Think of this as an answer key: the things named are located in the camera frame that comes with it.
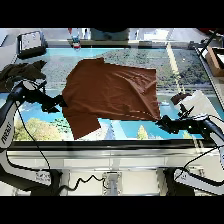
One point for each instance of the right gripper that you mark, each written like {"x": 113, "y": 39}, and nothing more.
{"x": 170, "y": 125}

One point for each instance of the black box device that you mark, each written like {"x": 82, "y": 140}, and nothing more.
{"x": 31, "y": 43}

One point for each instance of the small bottle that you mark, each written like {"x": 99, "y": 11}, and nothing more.
{"x": 76, "y": 41}

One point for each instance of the brown cardboard box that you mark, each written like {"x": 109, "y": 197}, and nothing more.
{"x": 215, "y": 60}

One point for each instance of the dark garment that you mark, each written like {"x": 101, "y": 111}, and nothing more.
{"x": 20, "y": 71}

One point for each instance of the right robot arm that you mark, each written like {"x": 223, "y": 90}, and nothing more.
{"x": 213, "y": 128}

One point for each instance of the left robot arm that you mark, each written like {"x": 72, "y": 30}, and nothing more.
{"x": 6, "y": 130}

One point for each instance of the black stand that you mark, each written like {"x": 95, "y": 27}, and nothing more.
{"x": 211, "y": 38}

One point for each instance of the silver frame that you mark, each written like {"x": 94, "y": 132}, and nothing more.
{"x": 113, "y": 185}

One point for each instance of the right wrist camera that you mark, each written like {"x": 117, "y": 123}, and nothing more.
{"x": 186, "y": 111}

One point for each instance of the white garment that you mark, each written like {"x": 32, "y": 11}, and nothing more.
{"x": 200, "y": 101}

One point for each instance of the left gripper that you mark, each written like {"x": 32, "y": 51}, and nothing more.
{"x": 50, "y": 103}

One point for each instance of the brown T-shirt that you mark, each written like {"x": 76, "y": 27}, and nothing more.
{"x": 110, "y": 90}

